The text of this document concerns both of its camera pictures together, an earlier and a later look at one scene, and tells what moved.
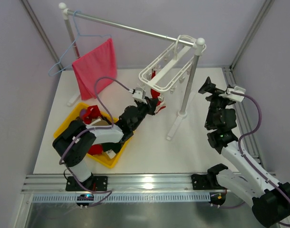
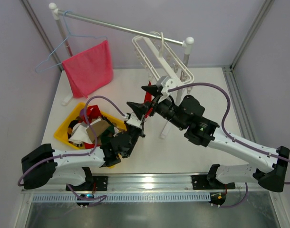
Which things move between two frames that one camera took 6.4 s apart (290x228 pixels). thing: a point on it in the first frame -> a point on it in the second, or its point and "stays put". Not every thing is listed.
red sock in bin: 92,111 stays put
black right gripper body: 216,92 -> 153,104
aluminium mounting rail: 115,183 stays put
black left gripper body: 149,105 -> 137,133
